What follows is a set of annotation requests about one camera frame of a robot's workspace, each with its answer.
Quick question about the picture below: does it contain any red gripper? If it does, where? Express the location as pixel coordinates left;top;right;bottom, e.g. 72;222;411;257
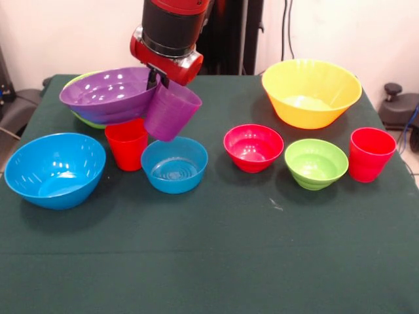
130;26;204;91

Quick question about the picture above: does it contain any purple cup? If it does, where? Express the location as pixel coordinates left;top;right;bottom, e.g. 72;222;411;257
143;80;203;142

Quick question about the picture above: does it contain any purple bowl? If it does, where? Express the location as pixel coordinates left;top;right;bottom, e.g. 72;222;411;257
58;67;161;126

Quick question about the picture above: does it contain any large green bowl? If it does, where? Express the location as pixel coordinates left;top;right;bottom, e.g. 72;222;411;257
62;70;108;130

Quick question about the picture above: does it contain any red cup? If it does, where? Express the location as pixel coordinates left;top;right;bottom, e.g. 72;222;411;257
104;117;150;172
348;127;397;183

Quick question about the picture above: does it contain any small blue bowl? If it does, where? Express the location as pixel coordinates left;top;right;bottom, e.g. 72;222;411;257
140;136;209;194

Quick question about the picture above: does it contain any small pink bowl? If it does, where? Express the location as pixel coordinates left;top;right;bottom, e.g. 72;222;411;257
223;124;285;173

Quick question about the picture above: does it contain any large blue bowl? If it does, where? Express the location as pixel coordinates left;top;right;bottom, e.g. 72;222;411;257
4;132;107;210

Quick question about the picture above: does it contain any grey stand base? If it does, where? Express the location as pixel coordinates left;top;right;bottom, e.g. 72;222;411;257
0;88;43;138
379;93;419;131

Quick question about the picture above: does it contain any large yellow bowl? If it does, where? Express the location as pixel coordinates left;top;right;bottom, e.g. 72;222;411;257
261;58;363;130

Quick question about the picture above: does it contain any black equipment box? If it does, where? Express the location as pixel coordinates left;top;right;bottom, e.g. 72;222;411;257
0;45;16;106

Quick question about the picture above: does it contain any dark green tablecloth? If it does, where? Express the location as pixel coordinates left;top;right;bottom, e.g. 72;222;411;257
0;74;419;314

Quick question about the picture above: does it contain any small green bowl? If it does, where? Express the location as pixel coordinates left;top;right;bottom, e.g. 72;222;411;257
283;138;350;191

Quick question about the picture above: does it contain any black knob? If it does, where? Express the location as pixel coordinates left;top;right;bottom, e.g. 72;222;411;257
384;82;403;103

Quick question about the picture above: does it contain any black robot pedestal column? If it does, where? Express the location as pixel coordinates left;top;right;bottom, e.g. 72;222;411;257
196;0;264;76

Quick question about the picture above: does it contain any black wall cable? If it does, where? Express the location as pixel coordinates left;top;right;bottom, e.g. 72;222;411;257
281;0;295;61

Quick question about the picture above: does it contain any blue cable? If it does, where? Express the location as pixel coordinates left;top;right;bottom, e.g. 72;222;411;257
401;103;419;151

